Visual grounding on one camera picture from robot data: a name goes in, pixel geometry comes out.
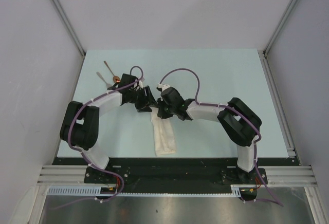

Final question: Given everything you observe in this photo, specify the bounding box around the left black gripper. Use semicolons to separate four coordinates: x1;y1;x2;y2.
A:
129;86;159;113

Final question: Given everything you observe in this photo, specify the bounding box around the white cloth napkin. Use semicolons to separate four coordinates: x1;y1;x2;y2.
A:
151;107;176;157

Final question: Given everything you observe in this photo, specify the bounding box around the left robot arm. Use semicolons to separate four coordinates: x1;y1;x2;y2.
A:
60;73;157;183

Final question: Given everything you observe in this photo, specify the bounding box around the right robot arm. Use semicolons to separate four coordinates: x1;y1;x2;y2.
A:
157;85;262;183

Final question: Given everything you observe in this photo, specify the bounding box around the copper spoon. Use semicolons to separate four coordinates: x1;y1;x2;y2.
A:
103;61;121;83

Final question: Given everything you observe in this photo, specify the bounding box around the silver fork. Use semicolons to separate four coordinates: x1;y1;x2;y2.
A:
96;72;112;88

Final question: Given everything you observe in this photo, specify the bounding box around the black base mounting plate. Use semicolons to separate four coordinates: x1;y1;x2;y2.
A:
52;158;299;194

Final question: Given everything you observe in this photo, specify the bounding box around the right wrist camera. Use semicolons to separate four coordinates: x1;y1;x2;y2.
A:
156;83;171;92

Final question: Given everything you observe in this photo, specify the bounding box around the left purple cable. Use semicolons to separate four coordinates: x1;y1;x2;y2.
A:
67;66;144;209

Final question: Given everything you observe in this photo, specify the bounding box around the purple cable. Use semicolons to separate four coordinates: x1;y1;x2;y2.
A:
67;66;144;209
159;68;283;207

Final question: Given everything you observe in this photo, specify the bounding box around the white slotted cable duct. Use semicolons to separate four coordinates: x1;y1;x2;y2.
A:
47;185;260;198

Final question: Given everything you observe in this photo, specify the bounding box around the aluminium cross rail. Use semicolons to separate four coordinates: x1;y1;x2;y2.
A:
38;165;318;187

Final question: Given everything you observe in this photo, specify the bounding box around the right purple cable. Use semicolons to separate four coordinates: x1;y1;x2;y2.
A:
159;68;283;207

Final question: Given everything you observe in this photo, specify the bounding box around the left aluminium frame post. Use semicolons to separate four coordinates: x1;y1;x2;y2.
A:
38;0;86;57

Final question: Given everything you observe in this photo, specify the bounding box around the aluminium frame post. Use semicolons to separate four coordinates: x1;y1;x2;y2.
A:
38;0;86;57
264;0;313;55

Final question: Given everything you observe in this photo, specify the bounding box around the right aluminium frame post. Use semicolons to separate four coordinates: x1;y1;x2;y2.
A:
264;0;313;55

